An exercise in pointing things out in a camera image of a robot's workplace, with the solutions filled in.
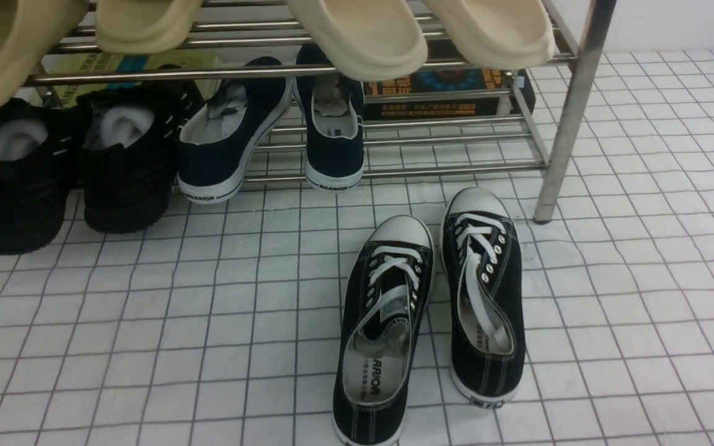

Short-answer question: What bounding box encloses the black knit sneaker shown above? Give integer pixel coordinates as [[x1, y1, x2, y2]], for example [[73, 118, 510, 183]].
[[76, 80, 203, 234], [0, 98, 89, 256]]

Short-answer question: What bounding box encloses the silver metal shoe rack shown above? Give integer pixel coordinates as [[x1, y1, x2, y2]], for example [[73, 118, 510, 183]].
[[23, 1, 617, 225]]

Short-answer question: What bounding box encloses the black canvas lace-up sneaker left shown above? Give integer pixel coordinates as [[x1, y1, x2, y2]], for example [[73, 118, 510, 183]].
[[332, 215, 434, 445]]

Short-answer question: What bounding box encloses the black canvas lace-up sneaker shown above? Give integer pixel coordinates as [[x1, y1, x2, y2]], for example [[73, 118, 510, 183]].
[[332, 215, 434, 445], [439, 187, 526, 408]]

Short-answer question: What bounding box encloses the navy canvas sneaker right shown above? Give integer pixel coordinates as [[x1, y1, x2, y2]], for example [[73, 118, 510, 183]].
[[293, 72, 365, 194]]

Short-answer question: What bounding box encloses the navy canvas sneaker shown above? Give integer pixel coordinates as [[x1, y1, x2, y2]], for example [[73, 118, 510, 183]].
[[177, 77, 291, 205], [293, 72, 365, 194]]

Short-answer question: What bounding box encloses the black canvas lace-up sneaker right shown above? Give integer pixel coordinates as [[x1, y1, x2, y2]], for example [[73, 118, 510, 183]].
[[439, 187, 526, 408]]

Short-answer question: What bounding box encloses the navy canvas sneaker left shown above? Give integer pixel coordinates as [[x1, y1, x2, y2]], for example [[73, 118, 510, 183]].
[[177, 77, 291, 205]]

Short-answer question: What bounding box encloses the beige slipper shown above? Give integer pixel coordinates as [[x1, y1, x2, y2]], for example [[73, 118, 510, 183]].
[[95, 1, 203, 55], [0, 1, 90, 107], [286, 1, 428, 82], [423, 1, 556, 70]]

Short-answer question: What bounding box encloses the black orange box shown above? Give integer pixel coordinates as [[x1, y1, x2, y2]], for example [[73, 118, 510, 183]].
[[363, 68, 507, 121]]

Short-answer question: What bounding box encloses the beige slipper far right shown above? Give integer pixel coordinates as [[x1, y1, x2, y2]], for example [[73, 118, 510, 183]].
[[423, 1, 556, 70]]

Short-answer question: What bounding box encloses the beige slipper far left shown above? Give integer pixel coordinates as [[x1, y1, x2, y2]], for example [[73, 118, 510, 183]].
[[0, 1, 90, 107]]

